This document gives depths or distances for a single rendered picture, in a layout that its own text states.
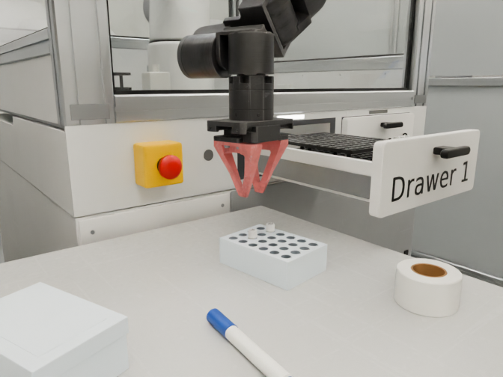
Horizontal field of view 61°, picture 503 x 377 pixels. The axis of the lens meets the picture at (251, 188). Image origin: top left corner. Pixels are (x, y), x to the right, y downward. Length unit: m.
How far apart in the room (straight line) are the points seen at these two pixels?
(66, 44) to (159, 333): 0.44
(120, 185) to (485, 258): 2.13
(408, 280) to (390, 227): 0.82
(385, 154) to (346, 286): 0.19
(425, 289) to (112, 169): 0.50
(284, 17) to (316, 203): 0.57
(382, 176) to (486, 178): 1.87
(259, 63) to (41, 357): 0.37
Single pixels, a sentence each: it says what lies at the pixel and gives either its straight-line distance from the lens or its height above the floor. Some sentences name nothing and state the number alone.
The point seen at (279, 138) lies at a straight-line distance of 0.55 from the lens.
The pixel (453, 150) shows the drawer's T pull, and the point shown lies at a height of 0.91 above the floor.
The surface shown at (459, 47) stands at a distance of 2.53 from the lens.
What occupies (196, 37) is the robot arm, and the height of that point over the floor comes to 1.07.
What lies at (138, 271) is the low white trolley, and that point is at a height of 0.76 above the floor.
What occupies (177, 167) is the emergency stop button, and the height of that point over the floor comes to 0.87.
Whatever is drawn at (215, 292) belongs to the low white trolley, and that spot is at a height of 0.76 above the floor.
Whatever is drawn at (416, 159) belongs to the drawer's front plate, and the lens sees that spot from 0.69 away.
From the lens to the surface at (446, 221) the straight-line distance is 2.61.
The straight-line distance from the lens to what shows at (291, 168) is 0.77.
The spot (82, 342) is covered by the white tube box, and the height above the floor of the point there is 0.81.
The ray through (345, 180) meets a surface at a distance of 0.69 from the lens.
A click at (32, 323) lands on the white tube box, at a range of 0.42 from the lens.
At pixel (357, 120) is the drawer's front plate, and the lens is 1.09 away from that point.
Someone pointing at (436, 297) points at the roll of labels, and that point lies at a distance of 0.51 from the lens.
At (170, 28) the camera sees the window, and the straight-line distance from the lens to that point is 0.80.
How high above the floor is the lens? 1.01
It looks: 14 degrees down
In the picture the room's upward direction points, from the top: straight up
